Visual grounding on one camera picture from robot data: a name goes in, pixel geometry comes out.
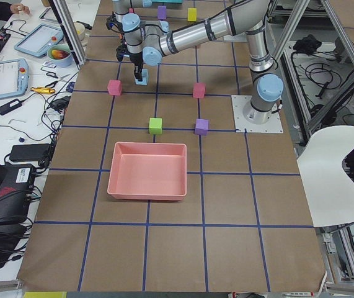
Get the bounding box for black remote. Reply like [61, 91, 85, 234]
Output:
[0, 99, 23, 115]

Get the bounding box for gold cylinder tool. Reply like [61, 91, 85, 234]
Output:
[30, 87, 56, 94]

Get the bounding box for green block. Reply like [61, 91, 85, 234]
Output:
[149, 117, 162, 135]

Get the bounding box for aluminium frame post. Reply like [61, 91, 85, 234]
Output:
[49, 0, 86, 68]

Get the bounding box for teach pendant far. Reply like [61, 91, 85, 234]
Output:
[14, 24, 64, 57]

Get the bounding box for far purple block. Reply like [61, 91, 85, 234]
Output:
[157, 6, 167, 20]

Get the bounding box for scissors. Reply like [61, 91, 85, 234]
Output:
[45, 74, 69, 89]

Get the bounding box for teach pendant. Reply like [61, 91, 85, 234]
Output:
[14, 24, 64, 57]
[0, 58, 29, 100]

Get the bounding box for beige bowl with lemon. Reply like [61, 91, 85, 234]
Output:
[74, 22, 89, 46]

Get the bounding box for yellow block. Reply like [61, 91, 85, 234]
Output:
[187, 7, 197, 22]

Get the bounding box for white chair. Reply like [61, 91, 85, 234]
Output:
[297, 125, 354, 227]

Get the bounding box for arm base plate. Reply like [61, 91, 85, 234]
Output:
[231, 95, 283, 133]

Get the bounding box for black power adapter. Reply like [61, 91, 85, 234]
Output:
[9, 143, 50, 162]

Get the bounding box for light blue block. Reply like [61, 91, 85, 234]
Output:
[135, 68, 149, 86]

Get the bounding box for blue bowl with fruit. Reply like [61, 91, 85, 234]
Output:
[47, 44, 73, 68]

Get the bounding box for pink plastic tray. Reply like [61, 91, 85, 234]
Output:
[107, 142, 187, 201]

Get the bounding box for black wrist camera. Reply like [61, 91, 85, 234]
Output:
[116, 45, 126, 62]

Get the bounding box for pink block near base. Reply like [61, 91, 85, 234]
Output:
[192, 83, 206, 99]

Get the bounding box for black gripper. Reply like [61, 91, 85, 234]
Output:
[130, 53, 143, 81]

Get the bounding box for purple block near pink tray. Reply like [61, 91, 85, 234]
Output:
[194, 119, 209, 136]

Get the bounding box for pink block table edge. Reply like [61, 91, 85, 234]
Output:
[107, 79, 122, 96]

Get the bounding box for teach pendant near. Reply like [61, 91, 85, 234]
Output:
[0, 58, 29, 100]

